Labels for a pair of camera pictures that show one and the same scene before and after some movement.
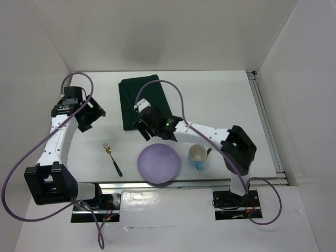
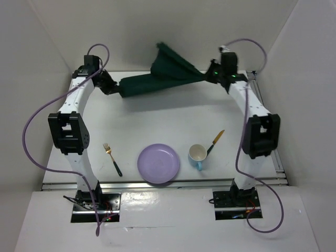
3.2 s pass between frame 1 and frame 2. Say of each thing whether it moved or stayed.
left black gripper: moved
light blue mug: stayed
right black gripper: moved
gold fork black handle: stayed
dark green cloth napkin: moved
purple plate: stayed
